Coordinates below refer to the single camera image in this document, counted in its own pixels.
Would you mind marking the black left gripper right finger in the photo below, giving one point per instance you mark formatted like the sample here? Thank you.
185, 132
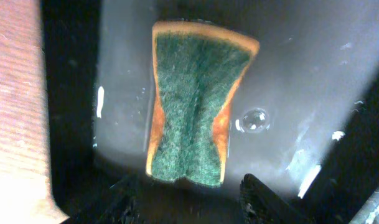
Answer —
260, 204

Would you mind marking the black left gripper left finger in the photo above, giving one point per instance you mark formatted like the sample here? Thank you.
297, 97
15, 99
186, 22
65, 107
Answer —
120, 203

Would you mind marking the orange green sponge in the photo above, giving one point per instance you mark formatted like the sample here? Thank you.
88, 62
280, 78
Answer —
197, 70

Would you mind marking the rectangular black tray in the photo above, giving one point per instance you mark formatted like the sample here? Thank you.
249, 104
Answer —
305, 120

